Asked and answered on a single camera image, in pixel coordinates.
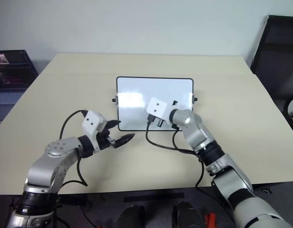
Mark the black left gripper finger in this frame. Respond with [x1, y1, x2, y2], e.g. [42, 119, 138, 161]
[105, 120, 122, 131]
[114, 133, 136, 150]

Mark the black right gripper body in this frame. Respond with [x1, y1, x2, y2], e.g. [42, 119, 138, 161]
[153, 115, 166, 128]

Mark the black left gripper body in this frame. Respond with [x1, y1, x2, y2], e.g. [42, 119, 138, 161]
[96, 128, 117, 151]

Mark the dark rounded shape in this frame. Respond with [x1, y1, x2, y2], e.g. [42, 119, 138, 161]
[117, 205, 147, 228]
[172, 200, 207, 228]

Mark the small red object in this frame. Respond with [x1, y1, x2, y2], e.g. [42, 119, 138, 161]
[204, 212, 216, 227]

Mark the open laptop computer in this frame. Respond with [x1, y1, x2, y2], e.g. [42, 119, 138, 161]
[0, 49, 39, 122]

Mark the black chair armrest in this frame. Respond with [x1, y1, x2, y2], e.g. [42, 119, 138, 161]
[283, 91, 293, 136]

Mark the black chair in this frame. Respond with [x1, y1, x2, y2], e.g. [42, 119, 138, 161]
[249, 15, 293, 101]

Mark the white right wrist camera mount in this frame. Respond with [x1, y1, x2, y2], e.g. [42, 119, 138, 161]
[146, 96, 171, 121]

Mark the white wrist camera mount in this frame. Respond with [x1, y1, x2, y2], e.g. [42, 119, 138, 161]
[146, 96, 171, 121]
[81, 110, 108, 152]

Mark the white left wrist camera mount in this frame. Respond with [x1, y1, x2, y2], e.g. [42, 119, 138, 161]
[81, 110, 108, 152]

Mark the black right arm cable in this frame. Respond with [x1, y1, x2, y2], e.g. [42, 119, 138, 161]
[146, 114, 205, 191]

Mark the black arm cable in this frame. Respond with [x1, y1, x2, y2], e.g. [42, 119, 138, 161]
[59, 109, 88, 188]
[146, 114, 205, 191]

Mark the white whiteboard with black frame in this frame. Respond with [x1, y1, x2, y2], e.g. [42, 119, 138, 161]
[112, 76, 198, 132]

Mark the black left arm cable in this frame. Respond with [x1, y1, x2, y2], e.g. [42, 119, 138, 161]
[59, 109, 88, 188]

